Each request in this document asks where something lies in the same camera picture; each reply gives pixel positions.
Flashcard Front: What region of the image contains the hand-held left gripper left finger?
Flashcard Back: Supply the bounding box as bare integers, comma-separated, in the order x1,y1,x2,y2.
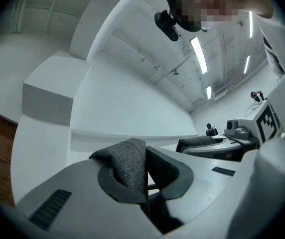
12,157,165,239

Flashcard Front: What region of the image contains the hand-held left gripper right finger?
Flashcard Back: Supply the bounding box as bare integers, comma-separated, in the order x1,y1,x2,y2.
146,145,243,226

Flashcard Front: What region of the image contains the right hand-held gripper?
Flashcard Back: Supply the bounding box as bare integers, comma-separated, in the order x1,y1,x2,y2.
181,100,282,162

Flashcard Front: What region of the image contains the dark backpack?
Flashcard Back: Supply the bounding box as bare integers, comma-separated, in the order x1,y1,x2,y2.
89,135,218,235

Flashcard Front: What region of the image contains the white table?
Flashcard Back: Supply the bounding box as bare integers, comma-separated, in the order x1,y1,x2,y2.
70,128,200,154

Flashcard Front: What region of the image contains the person's white shirt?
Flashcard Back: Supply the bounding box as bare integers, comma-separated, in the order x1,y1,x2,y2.
253,7,285,139

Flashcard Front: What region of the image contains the person's head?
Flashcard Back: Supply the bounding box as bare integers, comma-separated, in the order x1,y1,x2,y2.
164,0,275,32

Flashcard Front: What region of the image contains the black head-mounted camera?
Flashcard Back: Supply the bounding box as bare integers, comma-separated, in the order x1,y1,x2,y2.
153,8,181,42

